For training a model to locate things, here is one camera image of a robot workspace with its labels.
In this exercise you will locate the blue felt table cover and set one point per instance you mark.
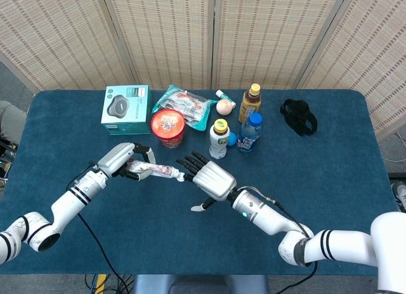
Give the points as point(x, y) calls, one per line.
point(158, 230)

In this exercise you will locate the amber tea bottle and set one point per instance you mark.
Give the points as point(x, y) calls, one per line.
point(249, 104)

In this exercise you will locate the woven bamboo folding screen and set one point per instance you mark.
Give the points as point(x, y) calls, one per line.
point(174, 37)

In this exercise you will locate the red instant noodle cup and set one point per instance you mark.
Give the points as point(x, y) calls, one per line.
point(168, 126)

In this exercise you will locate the white floral toothpaste tube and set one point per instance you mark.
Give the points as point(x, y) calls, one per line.
point(158, 170)

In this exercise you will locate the peach coloured ball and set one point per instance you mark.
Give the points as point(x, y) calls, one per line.
point(224, 107)

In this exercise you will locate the grey shoe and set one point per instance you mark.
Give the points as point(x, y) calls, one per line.
point(400, 195)

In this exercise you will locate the teal and white snack packet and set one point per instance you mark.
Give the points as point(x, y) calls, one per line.
point(187, 102)

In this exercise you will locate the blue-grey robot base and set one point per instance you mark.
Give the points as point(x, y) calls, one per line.
point(203, 284)

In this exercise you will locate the blue sports drink bottle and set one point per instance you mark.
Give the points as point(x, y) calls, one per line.
point(249, 135)

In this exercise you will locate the small blue ball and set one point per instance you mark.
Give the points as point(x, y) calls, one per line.
point(233, 139)

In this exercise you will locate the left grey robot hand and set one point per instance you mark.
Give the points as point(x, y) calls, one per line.
point(115, 157)

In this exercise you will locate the white drink bottle yellow cap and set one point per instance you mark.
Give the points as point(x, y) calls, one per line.
point(219, 142)

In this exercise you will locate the small white stick tube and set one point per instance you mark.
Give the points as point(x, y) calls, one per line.
point(220, 93)

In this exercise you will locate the teal Philips product box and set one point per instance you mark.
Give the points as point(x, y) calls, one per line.
point(127, 110)

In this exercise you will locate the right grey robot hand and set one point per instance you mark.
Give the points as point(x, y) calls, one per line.
point(214, 180)

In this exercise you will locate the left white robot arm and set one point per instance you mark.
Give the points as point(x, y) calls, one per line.
point(66, 205)

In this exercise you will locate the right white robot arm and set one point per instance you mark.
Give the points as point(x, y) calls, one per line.
point(272, 221)

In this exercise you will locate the grey trouser leg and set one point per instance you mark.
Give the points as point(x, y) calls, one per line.
point(12, 119)

